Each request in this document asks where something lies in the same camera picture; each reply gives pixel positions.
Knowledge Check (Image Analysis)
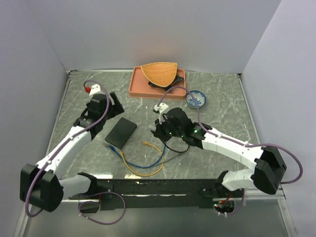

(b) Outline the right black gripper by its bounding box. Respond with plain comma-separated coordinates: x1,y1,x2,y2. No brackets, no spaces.
154,115,184,142

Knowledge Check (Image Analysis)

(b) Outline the black ethernet cable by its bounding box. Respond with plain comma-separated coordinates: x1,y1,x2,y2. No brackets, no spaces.
158,138,191,154

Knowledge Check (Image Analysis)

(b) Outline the black network switch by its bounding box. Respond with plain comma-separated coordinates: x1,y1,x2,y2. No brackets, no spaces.
105,118,137,149

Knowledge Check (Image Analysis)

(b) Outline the blue ethernet cable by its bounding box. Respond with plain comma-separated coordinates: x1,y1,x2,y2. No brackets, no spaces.
108,144,166,169

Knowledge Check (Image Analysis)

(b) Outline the yellow ethernet cable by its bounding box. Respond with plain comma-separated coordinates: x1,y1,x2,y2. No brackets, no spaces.
120,141,164,177

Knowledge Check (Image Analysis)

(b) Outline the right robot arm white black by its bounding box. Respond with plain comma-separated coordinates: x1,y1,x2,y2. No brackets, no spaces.
152,103,287,197

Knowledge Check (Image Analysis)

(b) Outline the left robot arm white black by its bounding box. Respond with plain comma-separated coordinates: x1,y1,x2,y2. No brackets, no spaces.
20,92,124,212

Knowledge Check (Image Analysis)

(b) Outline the salmon pink tray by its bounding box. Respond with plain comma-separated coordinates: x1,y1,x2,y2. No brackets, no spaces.
128,66,186,100

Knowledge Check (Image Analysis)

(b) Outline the blue white ceramic bowl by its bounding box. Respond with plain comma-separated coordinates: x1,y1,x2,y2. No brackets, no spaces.
185,90,207,109

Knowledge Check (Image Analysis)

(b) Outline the black dish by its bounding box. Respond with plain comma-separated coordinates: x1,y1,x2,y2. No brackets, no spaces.
148,75,184,91

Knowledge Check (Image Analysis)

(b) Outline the orange woven basket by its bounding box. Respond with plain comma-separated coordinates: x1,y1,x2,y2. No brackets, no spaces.
141,62,178,87

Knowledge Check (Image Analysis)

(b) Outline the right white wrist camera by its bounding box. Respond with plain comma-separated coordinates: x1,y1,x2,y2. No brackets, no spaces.
153,103,169,124

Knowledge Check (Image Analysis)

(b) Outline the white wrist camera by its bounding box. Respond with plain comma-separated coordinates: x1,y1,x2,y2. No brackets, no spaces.
153,103,169,124
89,84,102,97

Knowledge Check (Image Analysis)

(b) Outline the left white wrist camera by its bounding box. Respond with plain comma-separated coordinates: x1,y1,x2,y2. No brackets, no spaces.
89,84,102,97

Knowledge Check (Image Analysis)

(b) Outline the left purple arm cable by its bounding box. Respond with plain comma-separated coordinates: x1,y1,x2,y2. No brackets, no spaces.
25,80,110,218

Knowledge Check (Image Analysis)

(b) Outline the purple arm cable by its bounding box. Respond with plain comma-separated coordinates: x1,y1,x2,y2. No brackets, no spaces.
25,80,110,218
158,86,303,185

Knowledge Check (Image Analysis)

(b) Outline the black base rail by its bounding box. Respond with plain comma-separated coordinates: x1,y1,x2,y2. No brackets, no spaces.
68,177,244,210

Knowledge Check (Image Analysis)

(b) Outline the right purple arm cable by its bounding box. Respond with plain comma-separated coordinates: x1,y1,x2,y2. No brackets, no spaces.
158,86,303,185

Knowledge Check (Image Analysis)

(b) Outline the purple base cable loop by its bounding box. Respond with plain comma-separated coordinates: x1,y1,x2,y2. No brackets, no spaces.
78,192,126,225

